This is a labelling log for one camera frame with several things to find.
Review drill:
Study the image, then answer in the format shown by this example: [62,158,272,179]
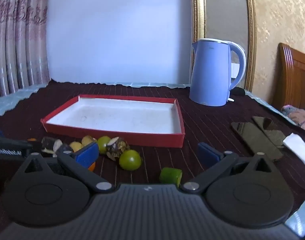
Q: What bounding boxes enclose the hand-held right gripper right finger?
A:
[180,142,283,194]

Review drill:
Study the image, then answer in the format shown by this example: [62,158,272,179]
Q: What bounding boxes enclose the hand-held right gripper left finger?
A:
[11,142,115,193]

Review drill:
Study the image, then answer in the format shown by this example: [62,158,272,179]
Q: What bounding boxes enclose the yellowish plum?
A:
[69,141,84,153]
[82,135,96,147]

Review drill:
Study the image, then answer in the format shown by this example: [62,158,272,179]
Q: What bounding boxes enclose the green plum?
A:
[119,149,142,172]
[97,136,111,154]

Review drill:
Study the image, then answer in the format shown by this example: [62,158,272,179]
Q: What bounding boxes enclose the dark sugarcane piece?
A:
[107,137,130,161]
[41,137,63,155]
[56,144,74,155]

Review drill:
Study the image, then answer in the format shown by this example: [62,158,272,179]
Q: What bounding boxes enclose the cut green lime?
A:
[159,167,183,187]

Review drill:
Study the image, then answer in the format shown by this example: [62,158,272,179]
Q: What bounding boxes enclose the red cardboard box tray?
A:
[41,94,186,148]

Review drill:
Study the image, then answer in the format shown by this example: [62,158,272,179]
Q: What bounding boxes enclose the dark striped tablecloth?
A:
[0,79,305,205]

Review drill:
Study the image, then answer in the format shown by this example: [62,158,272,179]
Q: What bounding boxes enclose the black smartphone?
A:
[231,122,284,161]

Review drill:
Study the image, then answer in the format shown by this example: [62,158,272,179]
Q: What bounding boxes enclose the blue electric kettle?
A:
[189,38,247,107]

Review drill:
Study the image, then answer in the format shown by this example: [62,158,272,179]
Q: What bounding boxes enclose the white folded tissue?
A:
[282,133,305,170]

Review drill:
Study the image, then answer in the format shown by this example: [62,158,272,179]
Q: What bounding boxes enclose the pink patterned bedding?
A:
[281,105,305,138]

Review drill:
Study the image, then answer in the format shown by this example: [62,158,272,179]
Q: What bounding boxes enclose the pink patterned curtain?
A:
[0,0,51,100]

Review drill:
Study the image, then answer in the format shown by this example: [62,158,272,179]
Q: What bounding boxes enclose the wooden headboard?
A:
[271,42,305,110]

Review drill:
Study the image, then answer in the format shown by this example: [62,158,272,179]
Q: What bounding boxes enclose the gold ornate frame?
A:
[191,0,258,92]

